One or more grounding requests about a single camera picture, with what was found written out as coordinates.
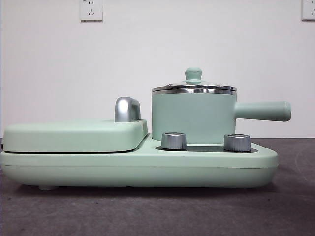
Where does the black control panel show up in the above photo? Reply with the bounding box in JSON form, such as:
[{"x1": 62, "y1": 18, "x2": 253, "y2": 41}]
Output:
[{"x1": 155, "y1": 145, "x2": 258, "y2": 152}]

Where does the mint green handled pot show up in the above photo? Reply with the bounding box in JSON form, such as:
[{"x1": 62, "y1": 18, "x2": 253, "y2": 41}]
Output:
[{"x1": 151, "y1": 88, "x2": 292, "y2": 145}]

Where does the silver control knob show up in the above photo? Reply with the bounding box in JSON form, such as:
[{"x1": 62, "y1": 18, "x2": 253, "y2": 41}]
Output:
[
  {"x1": 223, "y1": 133, "x2": 251, "y2": 152},
  {"x1": 161, "y1": 132, "x2": 187, "y2": 150}
]

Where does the silver grill lid handle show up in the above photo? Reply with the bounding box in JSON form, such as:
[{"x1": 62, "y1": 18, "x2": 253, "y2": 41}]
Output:
[{"x1": 114, "y1": 96, "x2": 142, "y2": 123}]

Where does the mint green grill lid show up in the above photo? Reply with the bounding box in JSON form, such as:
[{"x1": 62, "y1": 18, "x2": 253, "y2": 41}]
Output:
[{"x1": 3, "y1": 118, "x2": 149, "y2": 153}]

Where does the white wall socket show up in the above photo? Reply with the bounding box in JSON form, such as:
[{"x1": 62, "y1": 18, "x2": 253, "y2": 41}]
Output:
[
  {"x1": 79, "y1": 0, "x2": 103, "y2": 22},
  {"x1": 301, "y1": 0, "x2": 315, "y2": 22}
]

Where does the mint green breakfast machine base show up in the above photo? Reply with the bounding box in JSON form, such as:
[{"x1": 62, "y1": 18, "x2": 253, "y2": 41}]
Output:
[{"x1": 0, "y1": 139, "x2": 279, "y2": 191}]

